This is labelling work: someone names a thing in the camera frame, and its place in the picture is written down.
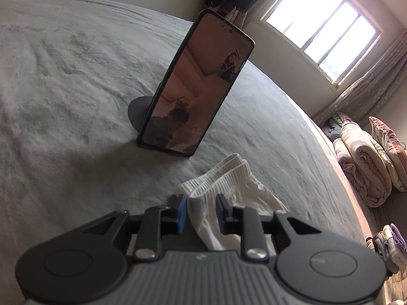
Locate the grey bed cover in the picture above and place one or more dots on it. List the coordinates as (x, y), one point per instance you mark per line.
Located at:
(79, 101)

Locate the folded beige pink quilt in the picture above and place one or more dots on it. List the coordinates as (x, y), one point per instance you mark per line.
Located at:
(362, 165)

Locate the round black phone stand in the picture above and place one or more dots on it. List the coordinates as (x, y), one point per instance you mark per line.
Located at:
(140, 111)

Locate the black smartphone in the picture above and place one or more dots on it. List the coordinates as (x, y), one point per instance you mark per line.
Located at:
(197, 85)

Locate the green patterned cloth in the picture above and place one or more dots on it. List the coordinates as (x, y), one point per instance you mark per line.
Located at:
(335, 124)

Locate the window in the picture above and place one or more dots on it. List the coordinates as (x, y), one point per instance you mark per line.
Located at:
(318, 22)

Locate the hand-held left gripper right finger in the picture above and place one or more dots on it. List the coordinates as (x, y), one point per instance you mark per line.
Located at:
(222, 216)

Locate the grey patterned curtain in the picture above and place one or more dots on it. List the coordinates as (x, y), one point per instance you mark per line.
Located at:
(365, 92)
(251, 14)

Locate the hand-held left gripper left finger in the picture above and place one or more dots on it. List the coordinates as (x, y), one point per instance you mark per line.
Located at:
(182, 216)

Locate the folded purple garment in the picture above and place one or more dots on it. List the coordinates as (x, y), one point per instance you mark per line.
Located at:
(399, 238)

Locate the beige pink pillow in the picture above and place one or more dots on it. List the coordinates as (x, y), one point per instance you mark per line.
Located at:
(391, 146)

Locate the white pants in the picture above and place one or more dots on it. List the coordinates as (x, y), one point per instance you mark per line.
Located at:
(203, 209)

